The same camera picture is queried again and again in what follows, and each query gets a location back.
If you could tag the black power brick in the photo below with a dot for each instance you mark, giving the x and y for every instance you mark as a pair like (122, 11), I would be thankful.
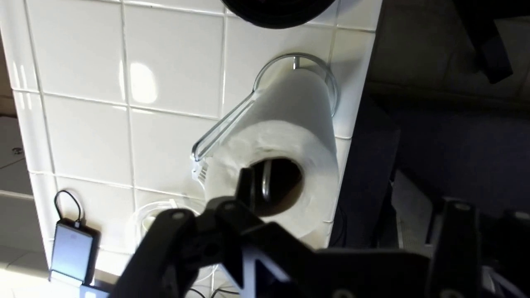
(74, 250)

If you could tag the white tiled kitchen counter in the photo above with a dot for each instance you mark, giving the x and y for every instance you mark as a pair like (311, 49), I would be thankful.
(84, 54)

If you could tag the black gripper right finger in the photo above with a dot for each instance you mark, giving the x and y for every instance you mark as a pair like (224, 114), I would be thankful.
(458, 248)

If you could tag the clear plastic cutlery packet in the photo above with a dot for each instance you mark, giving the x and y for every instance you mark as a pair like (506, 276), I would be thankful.
(158, 217)

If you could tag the black bowl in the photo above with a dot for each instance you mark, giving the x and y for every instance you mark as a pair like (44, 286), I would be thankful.
(276, 10)

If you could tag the white paper towel roll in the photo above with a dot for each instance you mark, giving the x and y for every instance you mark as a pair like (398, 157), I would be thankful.
(287, 109)

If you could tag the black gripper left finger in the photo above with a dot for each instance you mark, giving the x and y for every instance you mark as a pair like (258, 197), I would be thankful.
(183, 248)

